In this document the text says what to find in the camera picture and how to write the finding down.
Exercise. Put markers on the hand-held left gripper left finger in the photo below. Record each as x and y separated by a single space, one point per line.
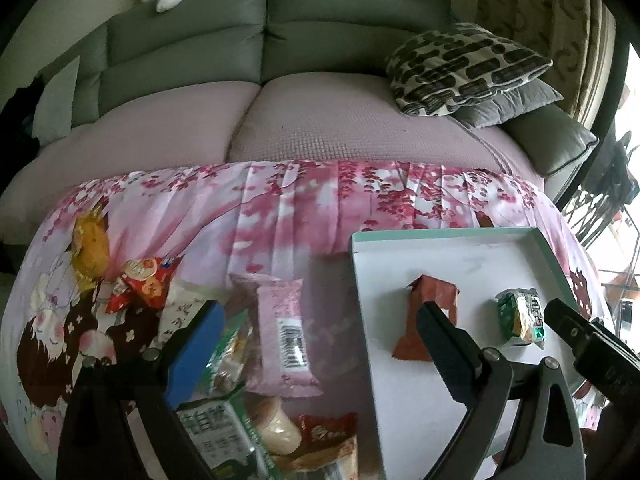
197 355

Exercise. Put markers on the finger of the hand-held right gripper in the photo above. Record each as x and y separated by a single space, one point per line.
565 322

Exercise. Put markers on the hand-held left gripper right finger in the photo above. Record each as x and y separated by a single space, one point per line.
445 345

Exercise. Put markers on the clear green-edged snack packet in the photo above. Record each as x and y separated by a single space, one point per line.
232 355

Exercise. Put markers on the small green snack packet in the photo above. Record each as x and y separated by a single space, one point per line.
520 315

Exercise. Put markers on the red-brown snack packet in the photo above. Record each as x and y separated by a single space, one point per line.
437 292

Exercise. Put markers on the long green white snack packet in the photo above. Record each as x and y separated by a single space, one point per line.
215 435

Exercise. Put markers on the white box with teal rim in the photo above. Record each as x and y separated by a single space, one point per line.
500 270

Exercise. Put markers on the red candy packet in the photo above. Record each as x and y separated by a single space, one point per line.
137 296
150 267

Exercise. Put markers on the pale jelly cup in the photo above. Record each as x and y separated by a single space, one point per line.
280 427

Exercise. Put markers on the beige red snack packet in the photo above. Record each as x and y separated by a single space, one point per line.
325 430

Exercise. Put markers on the white flower print packet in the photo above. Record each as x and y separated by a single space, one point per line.
182 305

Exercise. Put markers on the pink snack packet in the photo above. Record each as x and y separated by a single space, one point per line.
280 305

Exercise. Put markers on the yellow snack packet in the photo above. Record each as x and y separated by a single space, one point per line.
92 250

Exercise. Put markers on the pink floral printed blanket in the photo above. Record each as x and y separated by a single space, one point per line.
280 230

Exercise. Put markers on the plain grey pillow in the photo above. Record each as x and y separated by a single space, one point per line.
515 105

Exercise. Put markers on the pink sofa cover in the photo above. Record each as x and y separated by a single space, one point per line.
325 125

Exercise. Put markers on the black white patterned pillow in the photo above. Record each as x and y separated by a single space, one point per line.
465 65

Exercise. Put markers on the pale square cushion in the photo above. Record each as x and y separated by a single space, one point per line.
55 105

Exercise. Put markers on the beige patterned curtain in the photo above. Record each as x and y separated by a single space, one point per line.
565 25

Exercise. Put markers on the dark cloth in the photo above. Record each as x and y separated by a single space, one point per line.
20 110

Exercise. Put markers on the grey sofa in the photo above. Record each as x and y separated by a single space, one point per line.
325 35

